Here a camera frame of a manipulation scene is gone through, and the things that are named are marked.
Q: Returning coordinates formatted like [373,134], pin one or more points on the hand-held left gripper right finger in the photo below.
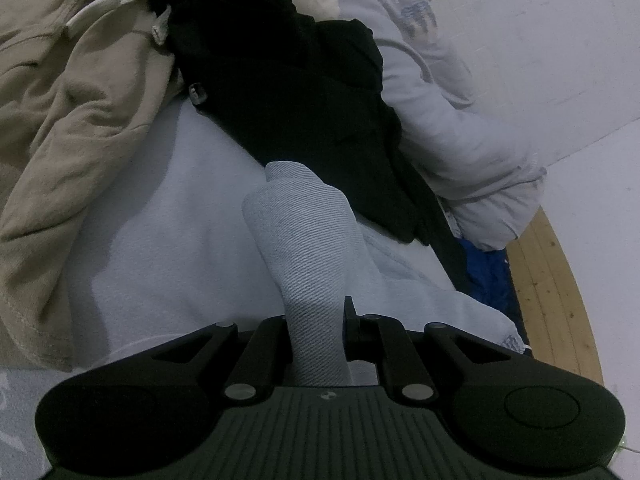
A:
[353,326]

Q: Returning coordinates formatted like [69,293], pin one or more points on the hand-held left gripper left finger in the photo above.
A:
[269,347]

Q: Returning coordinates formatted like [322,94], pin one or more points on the blue cloth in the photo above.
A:
[486,280]

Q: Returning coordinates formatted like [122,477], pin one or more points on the light blue printed garment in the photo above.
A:
[450,150]

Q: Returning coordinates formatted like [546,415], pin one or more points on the black garment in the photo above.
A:
[290,95]

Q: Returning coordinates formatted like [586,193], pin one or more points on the grey patterned blanket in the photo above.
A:
[20,410]

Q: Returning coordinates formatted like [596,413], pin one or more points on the beige garment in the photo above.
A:
[75,110]

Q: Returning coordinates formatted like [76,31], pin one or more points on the wooden bed frame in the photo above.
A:
[555,285]

